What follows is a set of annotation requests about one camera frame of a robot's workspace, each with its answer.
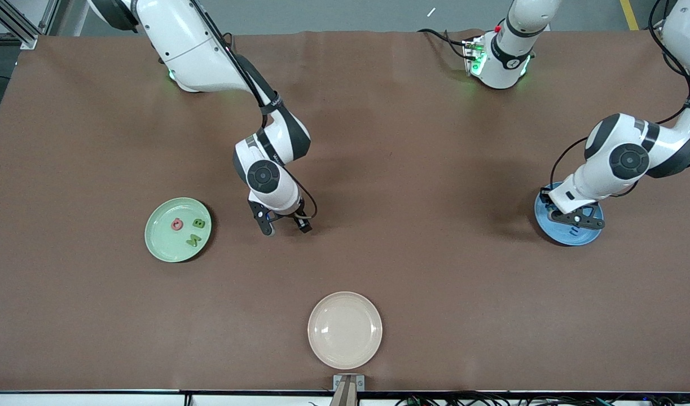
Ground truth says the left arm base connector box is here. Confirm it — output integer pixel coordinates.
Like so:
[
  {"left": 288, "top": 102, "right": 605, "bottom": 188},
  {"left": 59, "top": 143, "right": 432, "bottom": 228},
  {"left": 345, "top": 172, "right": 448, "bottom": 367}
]
[{"left": 463, "top": 35, "right": 487, "bottom": 77}]

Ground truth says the blue plate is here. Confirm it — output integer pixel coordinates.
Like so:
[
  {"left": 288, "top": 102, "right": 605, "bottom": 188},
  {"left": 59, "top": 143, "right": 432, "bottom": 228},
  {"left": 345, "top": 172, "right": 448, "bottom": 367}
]
[{"left": 534, "top": 182, "right": 604, "bottom": 246}]

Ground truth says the green plate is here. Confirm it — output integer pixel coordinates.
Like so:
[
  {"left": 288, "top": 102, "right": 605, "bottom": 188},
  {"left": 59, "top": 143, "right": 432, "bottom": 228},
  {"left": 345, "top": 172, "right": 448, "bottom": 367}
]
[{"left": 144, "top": 197, "right": 213, "bottom": 263}]

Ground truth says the beige plate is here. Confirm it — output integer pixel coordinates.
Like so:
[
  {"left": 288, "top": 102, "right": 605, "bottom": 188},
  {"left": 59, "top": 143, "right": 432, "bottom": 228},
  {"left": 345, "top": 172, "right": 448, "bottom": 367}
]
[{"left": 307, "top": 291, "right": 383, "bottom": 370}]

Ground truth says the brown table cover mat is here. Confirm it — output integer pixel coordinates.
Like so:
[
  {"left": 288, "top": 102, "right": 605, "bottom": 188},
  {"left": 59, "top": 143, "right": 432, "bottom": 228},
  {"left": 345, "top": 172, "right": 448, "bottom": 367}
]
[{"left": 0, "top": 29, "right": 690, "bottom": 391}]

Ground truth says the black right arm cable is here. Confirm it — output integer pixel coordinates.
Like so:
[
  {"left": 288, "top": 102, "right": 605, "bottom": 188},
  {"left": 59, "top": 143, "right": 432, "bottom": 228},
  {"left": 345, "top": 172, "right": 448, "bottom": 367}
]
[{"left": 194, "top": 0, "right": 318, "bottom": 219}]

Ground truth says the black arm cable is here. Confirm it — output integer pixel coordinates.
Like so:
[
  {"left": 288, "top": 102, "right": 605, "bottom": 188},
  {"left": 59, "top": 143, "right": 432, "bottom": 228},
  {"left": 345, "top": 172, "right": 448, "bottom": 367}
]
[
  {"left": 548, "top": 0, "right": 690, "bottom": 199},
  {"left": 194, "top": 0, "right": 318, "bottom": 219}
]

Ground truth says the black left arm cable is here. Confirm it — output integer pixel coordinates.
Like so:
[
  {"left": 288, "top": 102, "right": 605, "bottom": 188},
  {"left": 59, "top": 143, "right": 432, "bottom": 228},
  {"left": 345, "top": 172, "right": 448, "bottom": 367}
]
[{"left": 548, "top": 0, "right": 690, "bottom": 199}]

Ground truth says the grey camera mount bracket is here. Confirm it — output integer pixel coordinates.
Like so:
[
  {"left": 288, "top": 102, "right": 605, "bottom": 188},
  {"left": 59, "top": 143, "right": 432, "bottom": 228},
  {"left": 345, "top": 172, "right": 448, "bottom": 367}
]
[{"left": 329, "top": 374, "right": 366, "bottom": 406}]

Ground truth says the black base cable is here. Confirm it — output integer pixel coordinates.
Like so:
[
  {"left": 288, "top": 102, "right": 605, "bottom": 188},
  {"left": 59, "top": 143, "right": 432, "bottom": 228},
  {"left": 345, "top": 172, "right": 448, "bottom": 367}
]
[{"left": 417, "top": 27, "right": 475, "bottom": 60}]

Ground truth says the white table edge rail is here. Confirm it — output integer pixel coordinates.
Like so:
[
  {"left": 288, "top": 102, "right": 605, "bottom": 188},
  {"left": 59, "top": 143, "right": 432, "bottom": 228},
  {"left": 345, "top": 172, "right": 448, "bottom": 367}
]
[{"left": 0, "top": 389, "right": 690, "bottom": 406}]

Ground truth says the aluminium frame profile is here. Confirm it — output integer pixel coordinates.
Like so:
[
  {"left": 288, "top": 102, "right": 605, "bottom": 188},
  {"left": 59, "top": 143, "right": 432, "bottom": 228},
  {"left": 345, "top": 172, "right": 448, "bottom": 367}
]
[{"left": 0, "top": 0, "right": 60, "bottom": 50}]

